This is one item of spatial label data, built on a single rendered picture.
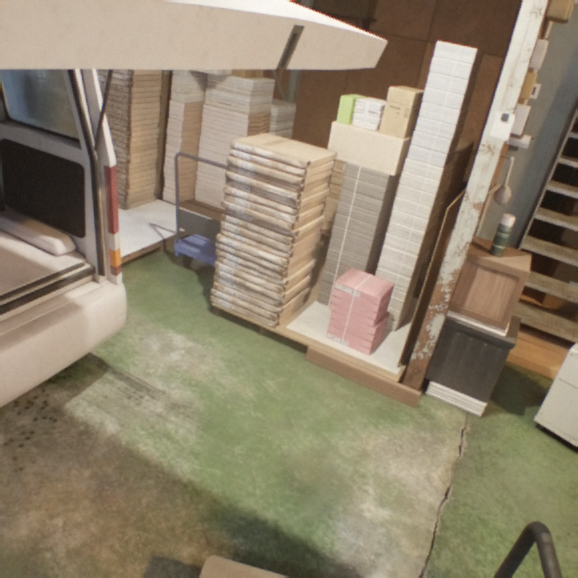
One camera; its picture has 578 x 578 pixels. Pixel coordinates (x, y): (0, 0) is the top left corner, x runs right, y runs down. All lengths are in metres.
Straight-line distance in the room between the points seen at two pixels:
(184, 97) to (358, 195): 1.98
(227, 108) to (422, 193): 2.14
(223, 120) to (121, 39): 3.96
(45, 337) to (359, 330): 1.68
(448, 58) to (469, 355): 1.55
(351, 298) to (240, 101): 2.20
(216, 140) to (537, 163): 2.62
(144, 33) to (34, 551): 1.80
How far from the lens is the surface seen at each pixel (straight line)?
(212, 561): 1.84
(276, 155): 2.79
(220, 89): 4.64
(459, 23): 6.81
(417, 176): 3.03
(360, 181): 3.13
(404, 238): 3.14
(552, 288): 4.06
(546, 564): 1.44
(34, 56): 0.62
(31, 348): 2.17
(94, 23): 0.65
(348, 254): 3.27
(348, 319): 3.01
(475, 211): 2.56
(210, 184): 4.80
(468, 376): 2.97
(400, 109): 3.05
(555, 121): 3.38
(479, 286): 2.75
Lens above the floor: 1.74
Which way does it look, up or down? 28 degrees down
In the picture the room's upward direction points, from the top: 10 degrees clockwise
